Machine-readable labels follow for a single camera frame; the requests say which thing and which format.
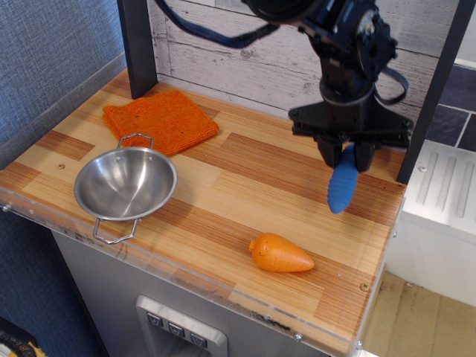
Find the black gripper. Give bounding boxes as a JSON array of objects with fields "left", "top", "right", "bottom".
[{"left": 289, "top": 98, "right": 414, "bottom": 173}]

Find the white ribbed sink unit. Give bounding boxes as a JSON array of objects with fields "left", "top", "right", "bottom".
[{"left": 385, "top": 141, "right": 475, "bottom": 306}]

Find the dark post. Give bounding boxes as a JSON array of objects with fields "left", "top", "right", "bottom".
[
  {"left": 117, "top": 0, "right": 158, "bottom": 99},
  {"left": 396, "top": 0, "right": 475, "bottom": 184}
]

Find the blue handled metal spoon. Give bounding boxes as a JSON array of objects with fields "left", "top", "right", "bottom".
[{"left": 327, "top": 144, "right": 358, "bottom": 214}]

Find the orange knitted cloth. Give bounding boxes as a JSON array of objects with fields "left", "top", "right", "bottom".
[{"left": 103, "top": 90, "right": 219, "bottom": 156}]

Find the orange plastic carrot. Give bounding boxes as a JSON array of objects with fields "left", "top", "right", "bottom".
[{"left": 248, "top": 233, "right": 315, "bottom": 273}]

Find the dark right post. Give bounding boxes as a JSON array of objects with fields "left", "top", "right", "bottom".
[{"left": 396, "top": 0, "right": 475, "bottom": 184}]

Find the small steel pot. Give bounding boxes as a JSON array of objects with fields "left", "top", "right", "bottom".
[{"left": 74, "top": 132, "right": 178, "bottom": 245}]

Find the grey cabinet control panel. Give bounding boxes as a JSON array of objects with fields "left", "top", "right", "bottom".
[{"left": 136, "top": 295, "right": 228, "bottom": 356}]

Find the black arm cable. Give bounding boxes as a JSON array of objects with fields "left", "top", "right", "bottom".
[{"left": 154, "top": 0, "right": 410, "bottom": 106}]

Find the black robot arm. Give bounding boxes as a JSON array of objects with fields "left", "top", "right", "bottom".
[{"left": 246, "top": 1, "right": 414, "bottom": 172}]

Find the dark left post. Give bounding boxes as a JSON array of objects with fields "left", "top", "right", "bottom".
[{"left": 117, "top": 0, "right": 158, "bottom": 99}]

